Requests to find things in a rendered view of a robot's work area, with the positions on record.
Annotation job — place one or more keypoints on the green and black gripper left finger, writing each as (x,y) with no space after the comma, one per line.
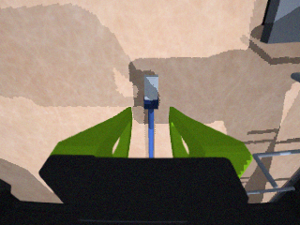
(100,139)

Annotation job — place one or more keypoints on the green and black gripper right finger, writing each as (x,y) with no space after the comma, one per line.
(205,142)

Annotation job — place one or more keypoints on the grey patch panel rack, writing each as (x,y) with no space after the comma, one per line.
(281,22)

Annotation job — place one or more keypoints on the blue cable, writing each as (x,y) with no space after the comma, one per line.
(151,132)

